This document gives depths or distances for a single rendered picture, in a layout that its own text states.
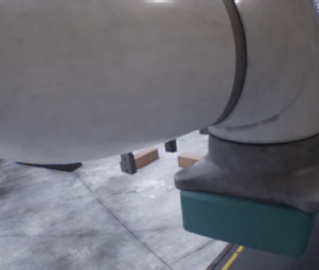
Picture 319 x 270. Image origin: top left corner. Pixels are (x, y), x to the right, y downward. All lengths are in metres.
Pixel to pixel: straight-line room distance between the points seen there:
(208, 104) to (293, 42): 0.10
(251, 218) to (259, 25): 0.18
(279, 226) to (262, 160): 0.07
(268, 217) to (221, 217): 0.06
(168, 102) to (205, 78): 0.03
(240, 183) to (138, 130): 0.14
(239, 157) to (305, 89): 0.10
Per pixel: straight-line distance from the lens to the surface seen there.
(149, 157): 2.45
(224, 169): 0.28
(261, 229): 0.27
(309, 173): 0.27
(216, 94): 0.18
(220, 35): 0.17
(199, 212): 0.30
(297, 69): 0.23
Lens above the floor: 0.86
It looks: 15 degrees down
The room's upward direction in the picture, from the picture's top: 8 degrees counter-clockwise
